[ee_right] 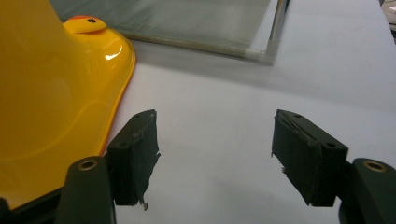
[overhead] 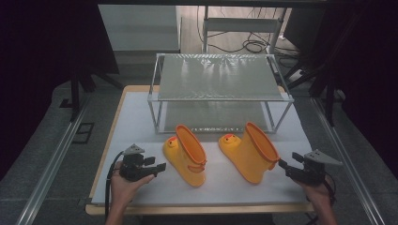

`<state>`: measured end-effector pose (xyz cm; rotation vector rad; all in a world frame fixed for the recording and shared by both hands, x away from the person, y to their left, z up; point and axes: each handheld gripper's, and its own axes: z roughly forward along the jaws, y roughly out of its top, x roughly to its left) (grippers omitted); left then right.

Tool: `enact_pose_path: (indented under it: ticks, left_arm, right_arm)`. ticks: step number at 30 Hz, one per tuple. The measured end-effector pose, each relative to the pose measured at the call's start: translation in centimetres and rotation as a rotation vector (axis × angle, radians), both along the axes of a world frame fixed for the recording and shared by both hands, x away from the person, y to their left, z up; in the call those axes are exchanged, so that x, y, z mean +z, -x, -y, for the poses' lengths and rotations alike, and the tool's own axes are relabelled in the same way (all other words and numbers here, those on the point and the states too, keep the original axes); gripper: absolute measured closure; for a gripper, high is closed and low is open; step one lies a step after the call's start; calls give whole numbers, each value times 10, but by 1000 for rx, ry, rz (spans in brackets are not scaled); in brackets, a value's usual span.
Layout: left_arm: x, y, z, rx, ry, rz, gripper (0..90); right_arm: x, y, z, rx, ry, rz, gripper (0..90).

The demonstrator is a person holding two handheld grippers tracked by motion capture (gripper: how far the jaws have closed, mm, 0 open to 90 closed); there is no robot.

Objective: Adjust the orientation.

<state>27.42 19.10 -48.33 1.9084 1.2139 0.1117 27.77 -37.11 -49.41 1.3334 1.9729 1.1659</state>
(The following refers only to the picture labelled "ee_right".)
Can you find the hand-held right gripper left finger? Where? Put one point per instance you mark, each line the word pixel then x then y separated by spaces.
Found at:
pixel 132 161

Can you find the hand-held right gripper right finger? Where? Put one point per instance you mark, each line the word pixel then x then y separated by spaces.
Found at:
pixel 306 161

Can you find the yellow rain boot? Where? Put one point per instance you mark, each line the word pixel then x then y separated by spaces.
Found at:
pixel 46 102

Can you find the metal shoe rack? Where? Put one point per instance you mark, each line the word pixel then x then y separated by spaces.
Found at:
pixel 193 21

